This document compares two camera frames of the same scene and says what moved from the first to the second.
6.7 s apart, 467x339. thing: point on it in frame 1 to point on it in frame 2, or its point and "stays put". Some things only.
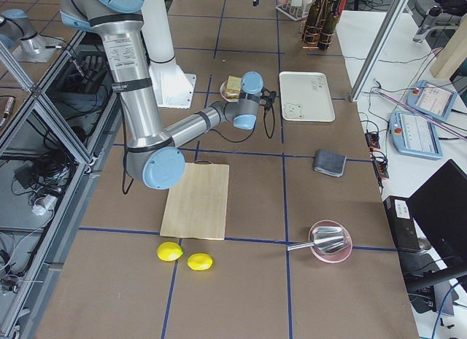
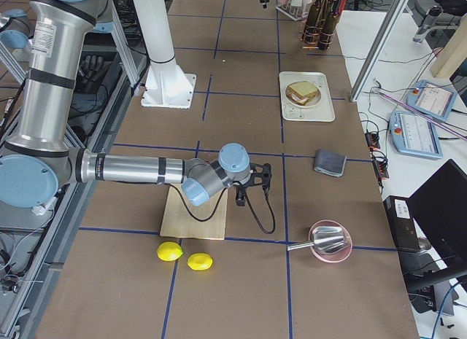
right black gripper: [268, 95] to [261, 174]
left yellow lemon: [168, 251] stays put
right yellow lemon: [200, 261] stays put
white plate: [222, 90] to [317, 98]
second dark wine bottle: [309, 33] stays put
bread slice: [233, 88] to [303, 89]
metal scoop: [325, 239] stays put
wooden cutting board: [196, 207] stays put
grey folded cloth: [330, 162] stays put
